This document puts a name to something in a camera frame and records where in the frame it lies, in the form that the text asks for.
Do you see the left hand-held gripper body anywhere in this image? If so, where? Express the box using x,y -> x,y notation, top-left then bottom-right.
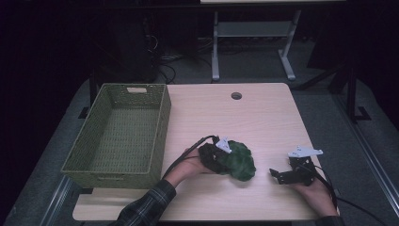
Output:
198,136 -> 233,174

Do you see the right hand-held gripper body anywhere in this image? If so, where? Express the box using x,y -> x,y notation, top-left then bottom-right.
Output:
285,144 -> 325,186

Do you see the green fleece garment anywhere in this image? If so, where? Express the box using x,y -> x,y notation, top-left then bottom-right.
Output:
215,139 -> 257,183

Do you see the green woven basket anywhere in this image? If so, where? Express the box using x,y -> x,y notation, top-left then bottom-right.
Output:
60,82 -> 172,190

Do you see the person's left hand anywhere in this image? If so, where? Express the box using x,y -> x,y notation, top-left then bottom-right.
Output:
163,147 -> 217,188

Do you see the person's right hand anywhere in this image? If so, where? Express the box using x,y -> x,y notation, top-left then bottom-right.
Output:
289,178 -> 340,218

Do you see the black metal stand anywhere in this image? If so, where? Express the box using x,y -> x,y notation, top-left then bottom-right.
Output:
77,70 -> 99,120
327,62 -> 373,124

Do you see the metal floor rail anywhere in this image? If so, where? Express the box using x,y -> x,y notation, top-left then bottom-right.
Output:
40,174 -> 73,226
331,93 -> 399,218

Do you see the bundle of floor cables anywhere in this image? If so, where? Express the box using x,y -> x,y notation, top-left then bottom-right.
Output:
155,35 -> 215,85

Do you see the white metal table frame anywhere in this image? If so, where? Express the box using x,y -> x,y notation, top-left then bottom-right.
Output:
211,8 -> 302,82

